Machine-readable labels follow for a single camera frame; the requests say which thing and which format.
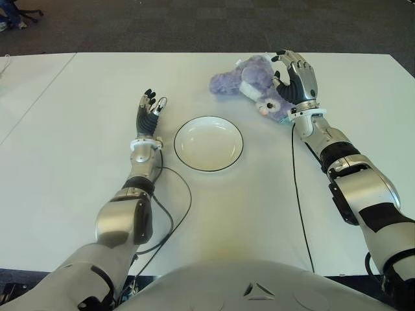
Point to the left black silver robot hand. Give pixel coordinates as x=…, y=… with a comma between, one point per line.
x=147, y=121

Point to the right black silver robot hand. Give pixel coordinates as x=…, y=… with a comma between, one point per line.
x=303, y=84

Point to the purple plush bunny doll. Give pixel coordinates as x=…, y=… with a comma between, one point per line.
x=249, y=76

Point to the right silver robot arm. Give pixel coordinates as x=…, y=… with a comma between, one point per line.
x=360, y=188

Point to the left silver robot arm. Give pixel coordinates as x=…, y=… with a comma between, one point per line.
x=120, y=220

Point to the white plate with black rim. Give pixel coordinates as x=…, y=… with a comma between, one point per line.
x=209, y=144

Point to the black office chair base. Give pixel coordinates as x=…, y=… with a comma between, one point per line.
x=30, y=13

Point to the person's legs with sneakers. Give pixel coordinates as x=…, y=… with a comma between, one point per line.
x=9, y=16

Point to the silver robot torso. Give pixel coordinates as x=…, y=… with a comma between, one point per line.
x=253, y=288

